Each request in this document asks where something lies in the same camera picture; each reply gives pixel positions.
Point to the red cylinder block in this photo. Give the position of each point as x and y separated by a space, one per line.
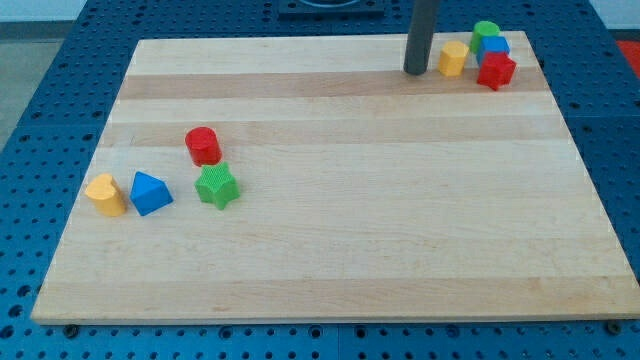
203 146

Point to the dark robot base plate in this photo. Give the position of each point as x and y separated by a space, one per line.
289 9

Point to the yellow hexagon block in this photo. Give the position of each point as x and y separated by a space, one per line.
453 58

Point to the blue cube block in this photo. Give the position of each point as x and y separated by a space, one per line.
491 44

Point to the blue triangle block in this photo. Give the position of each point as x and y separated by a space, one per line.
149 193

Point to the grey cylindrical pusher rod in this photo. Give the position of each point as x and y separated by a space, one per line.
420 35

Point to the green cylinder block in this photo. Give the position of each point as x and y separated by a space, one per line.
481 29

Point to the red star block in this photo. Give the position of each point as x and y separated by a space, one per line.
496 70

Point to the yellow heart block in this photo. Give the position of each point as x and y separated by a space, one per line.
106 195

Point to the light wooden board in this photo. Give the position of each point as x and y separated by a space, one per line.
366 195

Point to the green star block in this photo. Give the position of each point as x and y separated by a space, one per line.
216 185

